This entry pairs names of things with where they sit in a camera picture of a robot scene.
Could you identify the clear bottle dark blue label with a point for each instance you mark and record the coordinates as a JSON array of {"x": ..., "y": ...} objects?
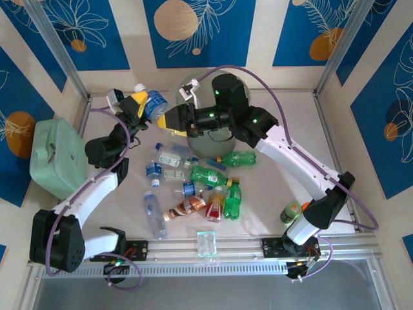
[{"x": 190, "y": 189}]

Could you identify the aluminium frame post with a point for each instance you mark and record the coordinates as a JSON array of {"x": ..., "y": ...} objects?
[
  {"x": 341, "y": 45},
  {"x": 57, "y": 45}
]

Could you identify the clear bottle blue cap green label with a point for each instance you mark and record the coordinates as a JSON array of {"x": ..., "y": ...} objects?
[{"x": 169, "y": 158}]

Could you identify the brown label drink bottle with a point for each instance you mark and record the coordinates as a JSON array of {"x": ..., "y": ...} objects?
[{"x": 187, "y": 206}]

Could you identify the green plastic bottle yellow cap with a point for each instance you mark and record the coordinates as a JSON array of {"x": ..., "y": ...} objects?
[
  {"x": 233, "y": 201},
  {"x": 238, "y": 159},
  {"x": 206, "y": 176}
]

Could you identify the green jar green lid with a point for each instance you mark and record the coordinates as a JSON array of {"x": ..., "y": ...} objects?
[{"x": 290, "y": 211}]

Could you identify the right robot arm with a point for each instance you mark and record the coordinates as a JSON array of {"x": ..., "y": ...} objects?
[{"x": 300, "y": 161}]

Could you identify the mint green zip case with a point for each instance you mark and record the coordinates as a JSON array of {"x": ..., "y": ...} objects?
[{"x": 55, "y": 158}]

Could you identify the tall clear plastic bottle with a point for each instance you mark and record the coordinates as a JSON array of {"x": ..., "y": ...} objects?
[{"x": 155, "y": 216}]

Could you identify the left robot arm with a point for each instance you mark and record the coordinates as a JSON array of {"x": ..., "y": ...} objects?
[{"x": 100, "y": 190}]

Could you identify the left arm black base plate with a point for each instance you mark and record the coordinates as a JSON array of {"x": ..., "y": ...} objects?
[{"x": 138, "y": 248}]

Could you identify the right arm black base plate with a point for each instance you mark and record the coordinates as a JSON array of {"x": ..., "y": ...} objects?
[{"x": 272, "y": 247}]

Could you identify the aluminium mounting rail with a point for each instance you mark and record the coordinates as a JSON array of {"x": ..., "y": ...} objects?
[{"x": 180, "y": 248}]

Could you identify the jar with orange lid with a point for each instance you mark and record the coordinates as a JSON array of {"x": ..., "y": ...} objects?
[{"x": 305, "y": 205}]

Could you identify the clear bottle blue label white cap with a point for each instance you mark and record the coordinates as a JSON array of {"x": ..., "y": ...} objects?
[{"x": 156, "y": 101}]

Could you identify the crushed clear bottle light-blue label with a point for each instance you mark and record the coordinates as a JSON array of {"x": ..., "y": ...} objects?
[{"x": 180, "y": 149}]

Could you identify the small clear plastic box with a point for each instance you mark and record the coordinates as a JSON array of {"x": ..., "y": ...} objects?
[{"x": 206, "y": 243}]

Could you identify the short clear bottle blue label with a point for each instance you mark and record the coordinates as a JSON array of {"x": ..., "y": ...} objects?
[{"x": 153, "y": 169}]

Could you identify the grey-green mesh bin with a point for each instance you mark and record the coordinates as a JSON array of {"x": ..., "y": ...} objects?
[{"x": 200, "y": 147}]

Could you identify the red label drink bottle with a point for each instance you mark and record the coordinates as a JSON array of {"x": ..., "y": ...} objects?
[{"x": 214, "y": 208}]

